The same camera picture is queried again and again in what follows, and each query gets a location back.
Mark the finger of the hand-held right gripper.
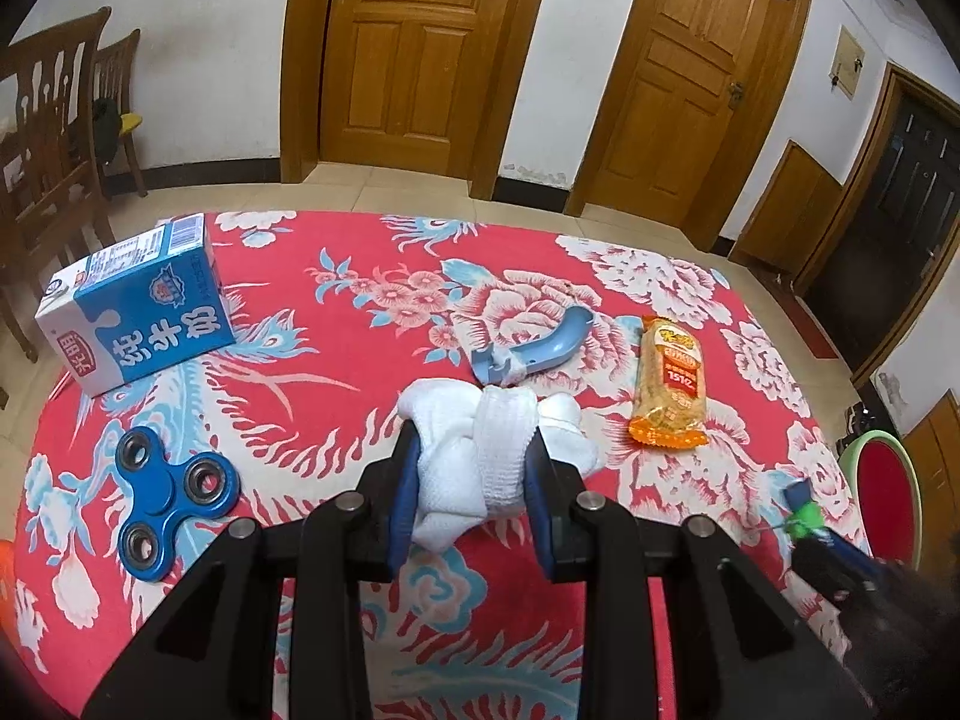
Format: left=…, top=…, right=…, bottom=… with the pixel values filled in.
left=784, top=484, right=890, bottom=587
left=793, top=540, right=856, bottom=602

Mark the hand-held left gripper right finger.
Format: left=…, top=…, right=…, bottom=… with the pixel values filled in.
left=523, top=427, right=875, bottom=720

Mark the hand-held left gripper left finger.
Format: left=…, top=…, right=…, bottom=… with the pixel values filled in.
left=82, top=420, right=421, bottom=720

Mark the small green object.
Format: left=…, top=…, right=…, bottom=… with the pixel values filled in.
left=790, top=502, right=827, bottom=542

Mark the white sock bundle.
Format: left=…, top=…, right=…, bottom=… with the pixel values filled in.
left=397, top=379, right=601, bottom=550

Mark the red stool with green rim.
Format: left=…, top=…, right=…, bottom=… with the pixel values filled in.
left=838, top=430, right=923, bottom=571

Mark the red floral tablecloth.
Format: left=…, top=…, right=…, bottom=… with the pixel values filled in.
left=15, top=210, right=875, bottom=720

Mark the orange snack packet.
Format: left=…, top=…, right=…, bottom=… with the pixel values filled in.
left=628, top=315, right=710, bottom=451

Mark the blue fidget spinner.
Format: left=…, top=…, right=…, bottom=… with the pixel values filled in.
left=115, top=426, right=241, bottom=584

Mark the blue white milk carton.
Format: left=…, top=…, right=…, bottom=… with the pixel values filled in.
left=35, top=214, right=237, bottom=397

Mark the low wooden cabinet door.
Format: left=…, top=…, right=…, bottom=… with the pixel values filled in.
left=731, top=139, right=848, bottom=275

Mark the dark metal entrance door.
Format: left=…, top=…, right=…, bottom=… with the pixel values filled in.
left=791, top=64, right=960, bottom=391

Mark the wooden panel door with latch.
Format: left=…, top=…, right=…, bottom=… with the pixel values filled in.
left=564, top=0, right=818, bottom=230

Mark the wooden chair with yellow cushion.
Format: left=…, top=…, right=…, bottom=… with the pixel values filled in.
left=90, top=28, right=149, bottom=200

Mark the dark wooden chair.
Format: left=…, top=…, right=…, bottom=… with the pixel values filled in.
left=0, top=7, right=113, bottom=406

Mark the blue plastic handle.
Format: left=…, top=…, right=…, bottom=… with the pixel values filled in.
left=472, top=307, right=595, bottom=386

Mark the beige wall electrical box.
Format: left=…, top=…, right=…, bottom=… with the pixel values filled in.
left=829, top=26, right=867, bottom=100

